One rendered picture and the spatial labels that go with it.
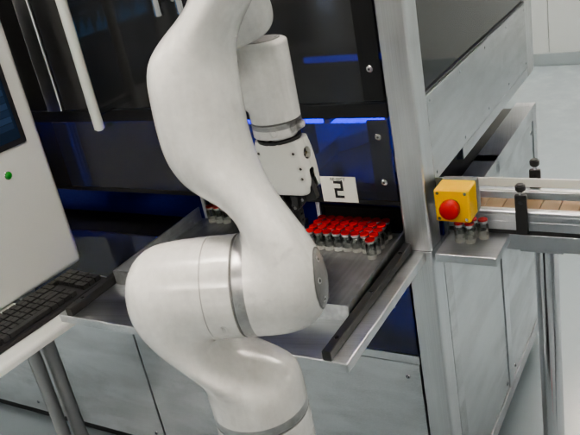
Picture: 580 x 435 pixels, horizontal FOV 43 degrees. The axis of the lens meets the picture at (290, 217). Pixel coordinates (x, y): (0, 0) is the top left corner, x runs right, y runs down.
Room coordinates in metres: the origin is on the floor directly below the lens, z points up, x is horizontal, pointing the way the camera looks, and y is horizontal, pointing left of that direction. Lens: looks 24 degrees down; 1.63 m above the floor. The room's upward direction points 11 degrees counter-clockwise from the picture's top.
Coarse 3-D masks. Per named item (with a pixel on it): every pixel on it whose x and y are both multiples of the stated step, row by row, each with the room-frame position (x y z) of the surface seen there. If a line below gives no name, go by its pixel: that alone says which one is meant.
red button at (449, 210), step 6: (444, 204) 1.30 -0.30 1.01; (450, 204) 1.30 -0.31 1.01; (456, 204) 1.30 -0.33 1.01; (438, 210) 1.31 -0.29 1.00; (444, 210) 1.30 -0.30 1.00; (450, 210) 1.29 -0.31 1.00; (456, 210) 1.29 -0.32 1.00; (444, 216) 1.30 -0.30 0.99; (450, 216) 1.29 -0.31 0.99; (456, 216) 1.29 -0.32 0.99
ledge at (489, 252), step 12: (444, 240) 1.40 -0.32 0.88; (480, 240) 1.37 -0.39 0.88; (492, 240) 1.36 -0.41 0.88; (504, 240) 1.35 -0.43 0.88; (444, 252) 1.35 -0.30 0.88; (456, 252) 1.34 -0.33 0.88; (468, 252) 1.33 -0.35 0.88; (480, 252) 1.32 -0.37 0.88; (492, 252) 1.31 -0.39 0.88; (504, 252) 1.33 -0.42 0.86; (480, 264) 1.30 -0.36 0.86; (492, 264) 1.29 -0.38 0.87
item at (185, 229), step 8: (192, 216) 1.76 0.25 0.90; (200, 216) 1.79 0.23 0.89; (176, 224) 1.70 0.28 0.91; (184, 224) 1.73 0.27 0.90; (192, 224) 1.75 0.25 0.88; (200, 224) 1.75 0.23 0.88; (208, 224) 1.74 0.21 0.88; (216, 224) 1.73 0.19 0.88; (224, 224) 1.71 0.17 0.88; (232, 224) 1.70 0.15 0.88; (168, 232) 1.67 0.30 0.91; (176, 232) 1.70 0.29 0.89; (184, 232) 1.72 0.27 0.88; (192, 232) 1.71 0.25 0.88; (200, 232) 1.70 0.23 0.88; (208, 232) 1.69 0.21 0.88; (216, 232) 1.68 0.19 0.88; (224, 232) 1.67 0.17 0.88; (232, 232) 1.66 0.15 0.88; (160, 240) 1.64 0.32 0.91; (168, 240) 1.67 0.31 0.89; (144, 248) 1.60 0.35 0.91; (136, 256) 1.57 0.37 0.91; (128, 264) 1.54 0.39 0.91; (120, 272) 1.49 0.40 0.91; (128, 272) 1.48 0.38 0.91; (120, 280) 1.50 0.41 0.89
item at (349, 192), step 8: (320, 176) 1.49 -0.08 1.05; (328, 176) 1.48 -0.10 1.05; (328, 184) 1.48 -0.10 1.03; (336, 184) 1.47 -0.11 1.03; (344, 184) 1.45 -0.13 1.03; (352, 184) 1.44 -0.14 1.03; (328, 192) 1.48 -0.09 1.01; (344, 192) 1.46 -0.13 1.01; (352, 192) 1.45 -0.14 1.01; (328, 200) 1.48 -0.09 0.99; (336, 200) 1.47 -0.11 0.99; (344, 200) 1.46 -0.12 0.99; (352, 200) 1.45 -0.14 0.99
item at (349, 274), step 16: (400, 240) 1.39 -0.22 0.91; (336, 256) 1.42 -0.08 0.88; (352, 256) 1.41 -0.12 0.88; (384, 256) 1.32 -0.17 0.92; (336, 272) 1.35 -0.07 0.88; (352, 272) 1.34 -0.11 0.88; (368, 272) 1.33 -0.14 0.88; (336, 288) 1.29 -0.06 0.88; (352, 288) 1.27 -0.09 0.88; (368, 288) 1.24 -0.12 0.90; (336, 304) 1.17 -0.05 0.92; (352, 304) 1.17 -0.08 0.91
